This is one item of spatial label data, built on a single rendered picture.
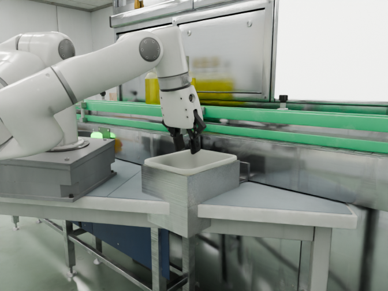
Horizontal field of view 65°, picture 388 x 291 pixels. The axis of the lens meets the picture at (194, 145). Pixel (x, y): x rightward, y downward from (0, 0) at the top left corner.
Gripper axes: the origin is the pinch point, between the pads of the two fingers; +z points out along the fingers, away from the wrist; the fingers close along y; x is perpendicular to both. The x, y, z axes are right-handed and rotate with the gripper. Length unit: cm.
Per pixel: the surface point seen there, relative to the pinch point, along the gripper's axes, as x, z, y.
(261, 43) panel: -45.5, -18.1, 1.7
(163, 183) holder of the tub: 8.9, 7.2, 1.7
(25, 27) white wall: -223, -74, 610
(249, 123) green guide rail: -23.0, 2.2, -4.7
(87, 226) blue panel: 1, 54, 79
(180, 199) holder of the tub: 9.7, 9.9, -4.1
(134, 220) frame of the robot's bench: 14.0, 18.5, 11.8
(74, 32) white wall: -322, -51, 610
